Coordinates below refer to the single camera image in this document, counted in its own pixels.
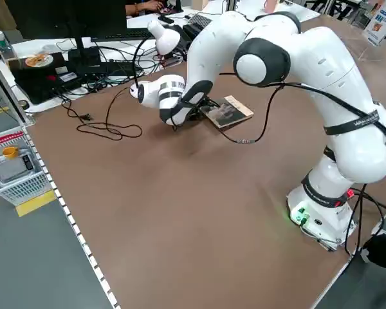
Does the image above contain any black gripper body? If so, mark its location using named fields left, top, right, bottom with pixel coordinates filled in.
left=190, top=98, right=220, bottom=122

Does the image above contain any dark hand-photo cover book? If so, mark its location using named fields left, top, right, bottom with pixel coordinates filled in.
left=201, top=95, right=255, bottom=131

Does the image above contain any clear acrylic storage rack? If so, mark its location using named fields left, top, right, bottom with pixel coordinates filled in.
left=339, top=17, right=386, bottom=62

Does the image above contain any white blue cover book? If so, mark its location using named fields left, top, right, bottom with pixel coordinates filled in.
left=363, top=6, right=386, bottom=46

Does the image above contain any white desk lamp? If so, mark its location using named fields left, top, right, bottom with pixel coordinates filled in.
left=130, top=19, right=181, bottom=91

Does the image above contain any perforated grey tray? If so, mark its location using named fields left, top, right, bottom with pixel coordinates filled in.
left=187, top=13, right=213, bottom=28

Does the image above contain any black keyboard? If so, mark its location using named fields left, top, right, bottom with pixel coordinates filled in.
left=89, top=28, right=162, bottom=42

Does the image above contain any person's hand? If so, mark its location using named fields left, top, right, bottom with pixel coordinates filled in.
left=125, top=0, right=163, bottom=17

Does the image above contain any black equipment box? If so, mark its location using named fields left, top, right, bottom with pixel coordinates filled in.
left=11, top=51, right=85, bottom=106

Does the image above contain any black computer monitor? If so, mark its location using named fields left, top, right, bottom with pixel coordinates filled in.
left=5, top=0, right=128, bottom=67

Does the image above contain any yellow cup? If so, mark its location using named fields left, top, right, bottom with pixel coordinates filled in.
left=1, top=146, right=19, bottom=160

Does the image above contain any clear plastic bottle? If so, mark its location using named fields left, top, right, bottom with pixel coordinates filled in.
left=0, top=30, right=15, bottom=62

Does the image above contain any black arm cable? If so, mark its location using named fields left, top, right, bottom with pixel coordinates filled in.
left=172, top=72, right=386, bottom=146

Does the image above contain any black lamp power cable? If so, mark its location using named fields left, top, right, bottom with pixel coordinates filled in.
left=62, top=86, right=143, bottom=141

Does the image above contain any white wire basket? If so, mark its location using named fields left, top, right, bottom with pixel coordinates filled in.
left=0, top=127, right=57, bottom=205

